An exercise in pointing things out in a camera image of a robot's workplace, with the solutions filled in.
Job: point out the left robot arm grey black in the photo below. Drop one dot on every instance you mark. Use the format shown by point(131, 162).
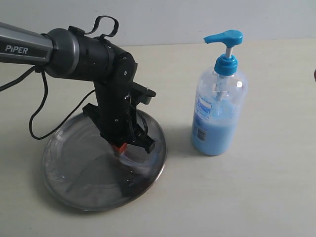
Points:
point(73, 53)

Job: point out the round metal plate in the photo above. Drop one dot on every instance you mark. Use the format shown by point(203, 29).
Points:
point(79, 168)

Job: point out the blue soap pump bottle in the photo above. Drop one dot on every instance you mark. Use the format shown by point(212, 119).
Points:
point(219, 99)

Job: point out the blue soap blob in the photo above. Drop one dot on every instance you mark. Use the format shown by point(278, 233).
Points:
point(137, 159)

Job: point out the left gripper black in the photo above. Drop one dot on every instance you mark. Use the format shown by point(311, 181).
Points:
point(118, 121)

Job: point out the left wrist camera grey black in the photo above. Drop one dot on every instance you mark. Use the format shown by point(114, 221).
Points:
point(141, 94)

